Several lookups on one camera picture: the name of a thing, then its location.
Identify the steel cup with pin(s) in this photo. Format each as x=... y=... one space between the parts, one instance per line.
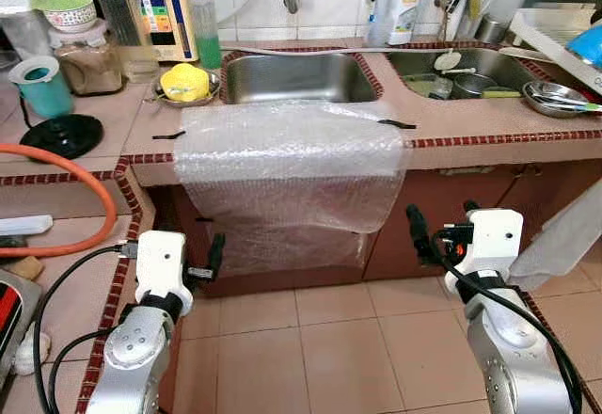
x=491 y=30

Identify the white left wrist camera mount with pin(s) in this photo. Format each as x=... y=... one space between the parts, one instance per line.
x=162 y=259

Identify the white detergent bottle orange cap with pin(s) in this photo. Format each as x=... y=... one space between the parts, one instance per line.
x=407 y=9

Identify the white plastic bar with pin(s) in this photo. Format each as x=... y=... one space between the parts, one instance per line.
x=23 y=226

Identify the beige water ionizer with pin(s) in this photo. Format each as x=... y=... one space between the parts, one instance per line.
x=167 y=19

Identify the black tape strip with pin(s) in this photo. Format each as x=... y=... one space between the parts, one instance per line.
x=397 y=124
x=169 y=135

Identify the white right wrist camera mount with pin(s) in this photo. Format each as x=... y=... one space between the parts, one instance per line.
x=494 y=240

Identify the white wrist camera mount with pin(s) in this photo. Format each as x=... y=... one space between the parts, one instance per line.
x=494 y=240
x=162 y=259

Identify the black red appliance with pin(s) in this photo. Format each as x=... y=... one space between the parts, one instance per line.
x=11 y=325

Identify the white dish rack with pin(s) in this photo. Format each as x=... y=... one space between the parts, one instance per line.
x=541 y=33

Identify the white hanging cloth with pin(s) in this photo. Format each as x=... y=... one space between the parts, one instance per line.
x=564 y=245

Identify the black round lid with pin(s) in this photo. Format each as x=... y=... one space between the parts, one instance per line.
x=61 y=136

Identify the steel bowl with utensils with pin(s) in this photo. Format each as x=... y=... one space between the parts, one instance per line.
x=546 y=94

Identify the round steel dish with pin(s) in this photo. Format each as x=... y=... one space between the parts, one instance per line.
x=215 y=89

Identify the small steel sink basin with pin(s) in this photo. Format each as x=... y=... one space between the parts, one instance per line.
x=301 y=80

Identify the patterned bowl green lid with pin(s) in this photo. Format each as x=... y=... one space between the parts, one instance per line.
x=66 y=11

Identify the clear bubble wrap sheet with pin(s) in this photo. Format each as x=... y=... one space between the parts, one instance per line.
x=282 y=179

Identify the teal plastic cup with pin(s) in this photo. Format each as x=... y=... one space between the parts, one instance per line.
x=45 y=94

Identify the yellow plastic cup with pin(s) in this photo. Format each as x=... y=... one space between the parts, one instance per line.
x=183 y=83

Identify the clear plastic container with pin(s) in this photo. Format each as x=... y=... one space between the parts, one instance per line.
x=23 y=33

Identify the blue bowl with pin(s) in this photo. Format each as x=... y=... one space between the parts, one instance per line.
x=588 y=45

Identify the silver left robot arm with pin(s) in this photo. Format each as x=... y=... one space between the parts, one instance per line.
x=132 y=358

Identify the steel pot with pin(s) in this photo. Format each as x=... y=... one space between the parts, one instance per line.
x=475 y=87

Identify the large steel sink basin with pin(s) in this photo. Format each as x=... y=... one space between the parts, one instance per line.
x=414 y=66

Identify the jar of brown powder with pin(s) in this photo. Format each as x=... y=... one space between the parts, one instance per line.
x=87 y=66

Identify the glass jar orange lid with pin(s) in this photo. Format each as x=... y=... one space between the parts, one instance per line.
x=127 y=28

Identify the small white spray bottle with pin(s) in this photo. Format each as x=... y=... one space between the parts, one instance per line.
x=374 y=19

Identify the green liquid bottle blue cap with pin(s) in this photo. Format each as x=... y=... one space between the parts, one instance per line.
x=208 y=47

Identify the brown cabinet front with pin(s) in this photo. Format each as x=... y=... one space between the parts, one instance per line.
x=442 y=198

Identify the round steel ladle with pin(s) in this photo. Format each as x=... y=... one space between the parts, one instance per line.
x=447 y=61

